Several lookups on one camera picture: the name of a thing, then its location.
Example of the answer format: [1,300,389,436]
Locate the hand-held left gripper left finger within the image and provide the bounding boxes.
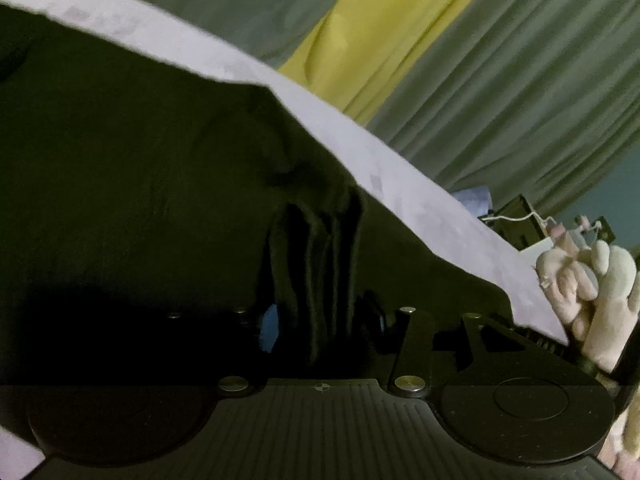
[150,302,281,396]

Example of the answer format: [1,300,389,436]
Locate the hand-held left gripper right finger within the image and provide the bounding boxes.
[360,292,581,396]

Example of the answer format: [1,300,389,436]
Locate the black pants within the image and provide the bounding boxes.
[0,0,521,386]

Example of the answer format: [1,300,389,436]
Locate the blue printed item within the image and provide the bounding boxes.
[452,186,493,218]

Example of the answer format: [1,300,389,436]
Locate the black box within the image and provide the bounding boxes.
[492,194,548,252]

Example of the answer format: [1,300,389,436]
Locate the lavender blanket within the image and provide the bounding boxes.
[0,0,571,480]

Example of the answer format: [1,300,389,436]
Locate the cream plush toy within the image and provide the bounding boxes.
[535,232,640,376]

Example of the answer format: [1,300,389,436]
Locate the yellow curtain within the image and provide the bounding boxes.
[277,0,511,126]

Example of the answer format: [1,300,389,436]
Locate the white cable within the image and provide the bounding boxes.
[480,211,557,228]

